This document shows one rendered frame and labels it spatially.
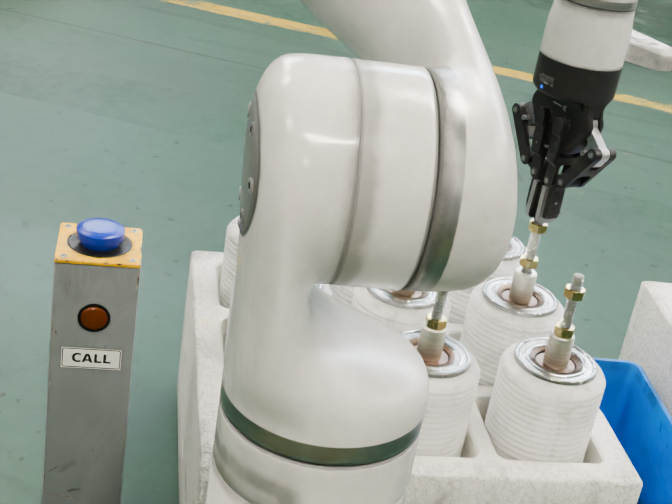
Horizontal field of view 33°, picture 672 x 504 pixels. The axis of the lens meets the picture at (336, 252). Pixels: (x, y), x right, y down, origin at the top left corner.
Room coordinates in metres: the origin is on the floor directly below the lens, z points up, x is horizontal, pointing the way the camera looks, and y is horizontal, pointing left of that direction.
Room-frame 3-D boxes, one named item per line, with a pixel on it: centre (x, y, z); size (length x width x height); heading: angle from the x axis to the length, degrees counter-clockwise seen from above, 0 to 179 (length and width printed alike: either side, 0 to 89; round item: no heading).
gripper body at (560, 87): (1.02, -0.19, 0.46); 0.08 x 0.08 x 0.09
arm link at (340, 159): (0.44, 0.00, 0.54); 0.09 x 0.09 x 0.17; 11
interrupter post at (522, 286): (1.02, -0.19, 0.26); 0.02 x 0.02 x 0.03
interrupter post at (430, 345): (0.88, -0.10, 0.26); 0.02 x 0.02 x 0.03
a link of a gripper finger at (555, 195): (1.00, -0.20, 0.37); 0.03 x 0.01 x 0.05; 33
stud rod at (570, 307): (0.90, -0.21, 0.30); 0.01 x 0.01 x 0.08
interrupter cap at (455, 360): (0.88, -0.10, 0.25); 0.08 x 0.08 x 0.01
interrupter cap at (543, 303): (1.02, -0.19, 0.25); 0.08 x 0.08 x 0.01
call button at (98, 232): (0.86, 0.20, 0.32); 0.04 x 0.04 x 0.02
